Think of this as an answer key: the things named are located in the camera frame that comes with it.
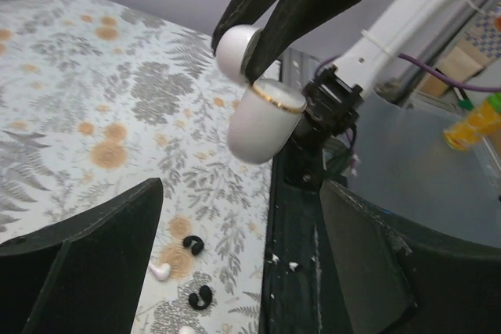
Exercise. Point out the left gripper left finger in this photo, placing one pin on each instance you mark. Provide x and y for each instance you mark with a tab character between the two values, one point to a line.
83	274

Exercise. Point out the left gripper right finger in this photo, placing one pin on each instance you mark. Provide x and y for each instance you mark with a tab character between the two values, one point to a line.
397	276

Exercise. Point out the white earbud charging case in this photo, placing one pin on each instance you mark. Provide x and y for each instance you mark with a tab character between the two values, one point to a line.
268	111

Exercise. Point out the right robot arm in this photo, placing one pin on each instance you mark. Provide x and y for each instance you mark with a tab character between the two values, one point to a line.
360	66

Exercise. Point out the white earbud right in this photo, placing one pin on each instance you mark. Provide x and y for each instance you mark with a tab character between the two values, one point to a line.
160	272

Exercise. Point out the white earbud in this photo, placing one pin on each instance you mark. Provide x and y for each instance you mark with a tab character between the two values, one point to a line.
186	330
160	272

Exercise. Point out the black base bar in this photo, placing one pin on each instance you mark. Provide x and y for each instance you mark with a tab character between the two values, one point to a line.
300	292

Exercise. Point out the black earbud right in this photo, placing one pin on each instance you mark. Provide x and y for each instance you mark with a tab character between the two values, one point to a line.
194	243

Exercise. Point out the black earbud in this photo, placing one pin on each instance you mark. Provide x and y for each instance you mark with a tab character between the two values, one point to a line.
201	300
194	243

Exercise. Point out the white earbud left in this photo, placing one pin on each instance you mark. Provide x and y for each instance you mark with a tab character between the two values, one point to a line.
186	330

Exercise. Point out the black earbud left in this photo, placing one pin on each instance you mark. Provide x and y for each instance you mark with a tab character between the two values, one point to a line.
201	300

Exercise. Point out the cardboard box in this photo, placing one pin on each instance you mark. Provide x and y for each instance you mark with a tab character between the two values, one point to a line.
461	63

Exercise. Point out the floral table mat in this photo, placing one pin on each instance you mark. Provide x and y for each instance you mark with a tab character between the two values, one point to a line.
97	97

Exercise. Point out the orange juice bottle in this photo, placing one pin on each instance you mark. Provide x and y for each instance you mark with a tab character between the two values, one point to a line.
480	122

